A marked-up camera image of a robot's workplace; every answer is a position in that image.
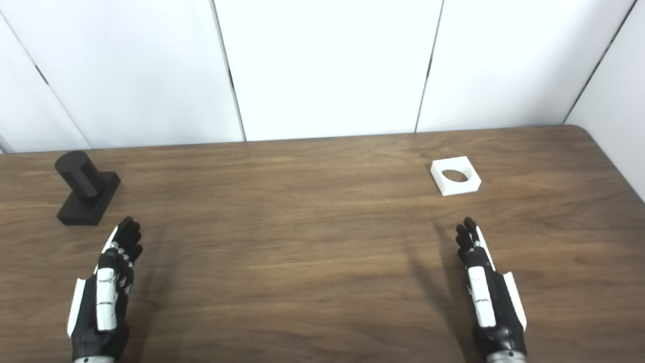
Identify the white square piece with hole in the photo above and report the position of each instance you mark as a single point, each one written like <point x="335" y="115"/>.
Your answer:
<point x="471" y="184"/>

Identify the black peg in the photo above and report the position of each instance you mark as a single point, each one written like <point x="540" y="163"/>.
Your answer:
<point x="86" y="189"/>

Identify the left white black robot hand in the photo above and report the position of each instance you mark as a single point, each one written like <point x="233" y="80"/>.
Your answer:
<point x="106" y="297"/>

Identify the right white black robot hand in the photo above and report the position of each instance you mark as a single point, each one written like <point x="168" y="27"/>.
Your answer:
<point x="484" y="297"/>

